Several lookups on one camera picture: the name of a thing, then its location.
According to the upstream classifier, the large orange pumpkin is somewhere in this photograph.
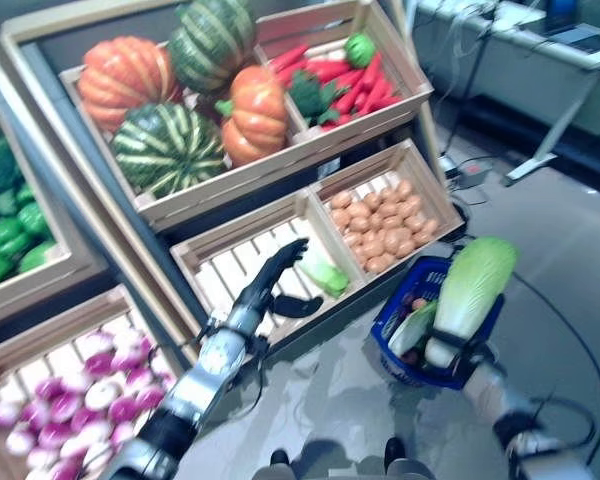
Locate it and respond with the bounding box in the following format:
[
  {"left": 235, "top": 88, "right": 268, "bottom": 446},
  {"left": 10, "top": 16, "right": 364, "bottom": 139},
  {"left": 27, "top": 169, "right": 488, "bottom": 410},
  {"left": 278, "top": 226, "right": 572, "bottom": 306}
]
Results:
[{"left": 77, "top": 35, "right": 181, "bottom": 134}]

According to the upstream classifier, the slim napa cabbage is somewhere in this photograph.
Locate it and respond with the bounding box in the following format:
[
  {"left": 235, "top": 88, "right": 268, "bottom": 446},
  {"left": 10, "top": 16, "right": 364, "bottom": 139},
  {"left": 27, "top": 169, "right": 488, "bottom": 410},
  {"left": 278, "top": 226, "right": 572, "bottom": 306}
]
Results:
[{"left": 387, "top": 299, "right": 439, "bottom": 356}]

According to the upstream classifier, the open laptop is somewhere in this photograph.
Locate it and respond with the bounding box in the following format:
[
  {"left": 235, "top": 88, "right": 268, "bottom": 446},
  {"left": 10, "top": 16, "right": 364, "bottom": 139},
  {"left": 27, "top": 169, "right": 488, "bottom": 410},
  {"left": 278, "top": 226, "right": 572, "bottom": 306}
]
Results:
[{"left": 542, "top": 0, "right": 600, "bottom": 54}]

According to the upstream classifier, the black tripod pole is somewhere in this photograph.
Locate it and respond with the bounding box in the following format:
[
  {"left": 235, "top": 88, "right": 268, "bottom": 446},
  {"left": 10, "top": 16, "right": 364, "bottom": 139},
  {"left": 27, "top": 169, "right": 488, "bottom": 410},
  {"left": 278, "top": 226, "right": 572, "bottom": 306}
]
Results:
[{"left": 439, "top": 0, "right": 489, "bottom": 161}]

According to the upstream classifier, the small round green cabbage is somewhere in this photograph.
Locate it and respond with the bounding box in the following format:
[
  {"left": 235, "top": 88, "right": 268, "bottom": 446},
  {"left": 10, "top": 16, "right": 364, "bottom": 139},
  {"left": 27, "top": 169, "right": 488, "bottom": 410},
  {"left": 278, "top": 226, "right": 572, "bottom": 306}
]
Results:
[{"left": 343, "top": 32, "right": 377, "bottom": 69}]

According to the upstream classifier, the blue plastic shopping basket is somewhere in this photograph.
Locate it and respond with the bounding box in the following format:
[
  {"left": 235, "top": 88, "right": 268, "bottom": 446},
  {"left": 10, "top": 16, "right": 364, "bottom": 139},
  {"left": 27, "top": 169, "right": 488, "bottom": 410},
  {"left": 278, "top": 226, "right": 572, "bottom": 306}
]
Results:
[{"left": 370, "top": 255, "right": 506, "bottom": 391}]

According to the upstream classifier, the orange pumpkin with green stem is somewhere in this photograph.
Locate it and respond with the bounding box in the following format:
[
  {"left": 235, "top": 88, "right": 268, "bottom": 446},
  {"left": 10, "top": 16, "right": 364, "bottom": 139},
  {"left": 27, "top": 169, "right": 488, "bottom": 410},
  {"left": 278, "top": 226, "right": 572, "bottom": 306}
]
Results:
[{"left": 214, "top": 65, "right": 290, "bottom": 169}]

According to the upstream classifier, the large napa cabbage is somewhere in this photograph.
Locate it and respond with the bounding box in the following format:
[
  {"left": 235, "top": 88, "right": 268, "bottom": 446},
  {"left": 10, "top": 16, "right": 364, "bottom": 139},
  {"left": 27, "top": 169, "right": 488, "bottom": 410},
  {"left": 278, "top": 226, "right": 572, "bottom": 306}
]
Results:
[{"left": 423, "top": 235, "right": 520, "bottom": 366}]

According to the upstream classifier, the purple white onion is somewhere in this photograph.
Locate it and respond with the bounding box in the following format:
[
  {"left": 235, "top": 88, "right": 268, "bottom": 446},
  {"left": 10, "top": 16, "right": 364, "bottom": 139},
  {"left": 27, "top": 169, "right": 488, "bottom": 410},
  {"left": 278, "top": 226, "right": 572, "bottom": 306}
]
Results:
[
  {"left": 134, "top": 384, "right": 167, "bottom": 412},
  {"left": 34, "top": 377, "right": 69, "bottom": 401},
  {"left": 107, "top": 398, "right": 140, "bottom": 425},
  {"left": 69, "top": 408, "right": 104, "bottom": 434},
  {"left": 112, "top": 327, "right": 146, "bottom": 354},
  {"left": 82, "top": 380, "right": 125, "bottom": 412},
  {"left": 114, "top": 360, "right": 149, "bottom": 386},
  {"left": 140, "top": 339, "right": 164, "bottom": 364},
  {"left": 82, "top": 353, "right": 116, "bottom": 380},
  {"left": 47, "top": 397, "right": 81, "bottom": 424},
  {"left": 77, "top": 332, "right": 116, "bottom": 359},
  {"left": 77, "top": 424, "right": 114, "bottom": 449}
]

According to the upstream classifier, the wooden crate of carrots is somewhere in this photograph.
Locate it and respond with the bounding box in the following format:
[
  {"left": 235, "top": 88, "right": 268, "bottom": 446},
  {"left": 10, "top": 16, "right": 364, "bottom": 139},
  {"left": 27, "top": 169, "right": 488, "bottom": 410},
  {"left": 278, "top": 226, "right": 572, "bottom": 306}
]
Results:
[{"left": 253, "top": 0, "right": 435, "bottom": 146}]

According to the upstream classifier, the green striped pumpkin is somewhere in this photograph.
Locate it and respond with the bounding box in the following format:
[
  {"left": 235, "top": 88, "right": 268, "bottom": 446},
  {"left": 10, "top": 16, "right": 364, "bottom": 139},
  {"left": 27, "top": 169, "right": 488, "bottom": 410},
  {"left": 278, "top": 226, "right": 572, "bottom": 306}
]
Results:
[
  {"left": 110, "top": 102, "right": 229, "bottom": 200},
  {"left": 167, "top": 0, "right": 259, "bottom": 96}
]

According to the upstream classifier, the wooden crate of green peppers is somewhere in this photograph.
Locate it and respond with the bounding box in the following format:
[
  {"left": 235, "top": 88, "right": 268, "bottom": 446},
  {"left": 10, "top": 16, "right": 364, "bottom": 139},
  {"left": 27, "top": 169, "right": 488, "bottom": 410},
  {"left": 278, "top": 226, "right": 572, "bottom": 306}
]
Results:
[{"left": 0, "top": 99, "right": 111, "bottom": 331}]

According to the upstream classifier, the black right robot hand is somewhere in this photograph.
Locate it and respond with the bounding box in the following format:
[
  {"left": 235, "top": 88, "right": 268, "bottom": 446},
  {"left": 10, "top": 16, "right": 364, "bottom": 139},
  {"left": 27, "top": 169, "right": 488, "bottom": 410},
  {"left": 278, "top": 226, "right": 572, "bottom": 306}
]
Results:
[{"left": 427, "top": 324, "right": 506, "bottom": 389}]

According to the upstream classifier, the wooden crate of onions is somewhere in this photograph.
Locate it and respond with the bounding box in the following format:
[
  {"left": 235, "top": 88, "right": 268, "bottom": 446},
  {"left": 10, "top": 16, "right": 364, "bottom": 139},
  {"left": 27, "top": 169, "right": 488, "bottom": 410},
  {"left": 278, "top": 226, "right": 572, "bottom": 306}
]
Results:
[{"left": 0, "top": 284, "right": 201, "bottom": 480}]

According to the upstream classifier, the wooden crate of pumpkins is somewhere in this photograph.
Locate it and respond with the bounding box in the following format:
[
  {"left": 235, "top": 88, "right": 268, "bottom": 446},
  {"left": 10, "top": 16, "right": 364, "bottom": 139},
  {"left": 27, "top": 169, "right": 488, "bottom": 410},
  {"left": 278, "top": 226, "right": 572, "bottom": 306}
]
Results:
[{"left": 59, "top": 29, "right": 306, "bottom": 234}]

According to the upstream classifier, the white standing desk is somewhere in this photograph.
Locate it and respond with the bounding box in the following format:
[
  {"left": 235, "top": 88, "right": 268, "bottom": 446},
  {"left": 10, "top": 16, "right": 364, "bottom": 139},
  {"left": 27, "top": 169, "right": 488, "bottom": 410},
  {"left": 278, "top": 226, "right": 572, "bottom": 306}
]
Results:
[{"left": 412, "top": 0, "right": 600, "bottom": 186}]

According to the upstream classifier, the pale slatted wooden crate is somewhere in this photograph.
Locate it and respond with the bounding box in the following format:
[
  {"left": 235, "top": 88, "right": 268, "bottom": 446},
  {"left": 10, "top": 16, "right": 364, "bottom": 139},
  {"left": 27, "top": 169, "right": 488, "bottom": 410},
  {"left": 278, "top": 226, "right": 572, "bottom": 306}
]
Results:
[{"left": 169, "top": 189, "right": 369, "bottom": 351}]

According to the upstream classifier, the wooden crate of potatoes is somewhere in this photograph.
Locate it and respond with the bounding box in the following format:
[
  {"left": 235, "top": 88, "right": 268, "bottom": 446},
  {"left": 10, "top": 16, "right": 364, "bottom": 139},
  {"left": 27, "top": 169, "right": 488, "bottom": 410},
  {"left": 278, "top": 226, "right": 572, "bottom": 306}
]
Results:
[{"left": 307, "top": 138, "right": 466, "bottom": 284}]

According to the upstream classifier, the black right robot foot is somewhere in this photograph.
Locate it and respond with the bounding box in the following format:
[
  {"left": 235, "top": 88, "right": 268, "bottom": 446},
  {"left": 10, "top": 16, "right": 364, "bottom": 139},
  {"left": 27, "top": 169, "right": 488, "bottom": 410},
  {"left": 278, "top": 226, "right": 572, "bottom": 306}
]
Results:
[{"left": 383, "top": 437, "right": 407, "bottom": 464}]

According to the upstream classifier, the small leafy napa cabbage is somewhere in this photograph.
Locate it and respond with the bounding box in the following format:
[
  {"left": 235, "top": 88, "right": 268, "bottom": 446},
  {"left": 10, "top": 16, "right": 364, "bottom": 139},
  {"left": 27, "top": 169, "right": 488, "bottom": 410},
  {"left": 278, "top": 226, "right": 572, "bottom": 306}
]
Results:
[{"left": 294, "top": 244, "right": 351, "bottom": 300}]

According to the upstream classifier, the coiled black cable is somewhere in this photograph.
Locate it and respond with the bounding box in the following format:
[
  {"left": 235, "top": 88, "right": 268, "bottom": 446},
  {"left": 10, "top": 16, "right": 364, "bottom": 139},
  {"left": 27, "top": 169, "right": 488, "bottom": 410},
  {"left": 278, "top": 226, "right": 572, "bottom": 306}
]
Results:
[{"left": 449, "top": 197, "right": 474, "bottom": 226}]

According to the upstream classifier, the grey box with red button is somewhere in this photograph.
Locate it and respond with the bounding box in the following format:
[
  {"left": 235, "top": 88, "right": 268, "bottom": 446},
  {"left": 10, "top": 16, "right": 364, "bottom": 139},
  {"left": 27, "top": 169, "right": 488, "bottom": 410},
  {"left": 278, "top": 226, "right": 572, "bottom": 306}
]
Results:
[{"left": 457, "top": 162, "right": 491, "bottom": 190}]

